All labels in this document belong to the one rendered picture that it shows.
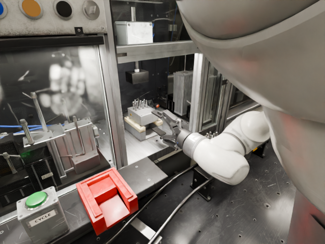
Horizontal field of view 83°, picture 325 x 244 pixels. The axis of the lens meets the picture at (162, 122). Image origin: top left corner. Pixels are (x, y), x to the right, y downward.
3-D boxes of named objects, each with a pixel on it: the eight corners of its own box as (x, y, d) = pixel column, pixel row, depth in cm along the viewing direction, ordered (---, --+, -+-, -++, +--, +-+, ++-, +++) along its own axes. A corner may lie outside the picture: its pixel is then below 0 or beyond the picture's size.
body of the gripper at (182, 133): (196, 148, 71) (180, 138, 78) (198, 129, 67) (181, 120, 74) (182, 156, 67) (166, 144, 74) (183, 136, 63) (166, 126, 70)
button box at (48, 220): (35, 250, 44) (17, 219, 39) (31, 225, 50) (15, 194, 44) (70, 230, 48) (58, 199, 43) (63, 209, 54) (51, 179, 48)
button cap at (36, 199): (29, 214, 41) (26, 208, 40) (27, 202, 44) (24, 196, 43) (49, 204, 43) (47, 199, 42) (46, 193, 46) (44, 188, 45)
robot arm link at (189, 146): (212, 134, 64) (199, 127, 68) (193, 143, 59) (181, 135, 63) (209, 155, 68) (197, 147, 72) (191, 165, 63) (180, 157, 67)
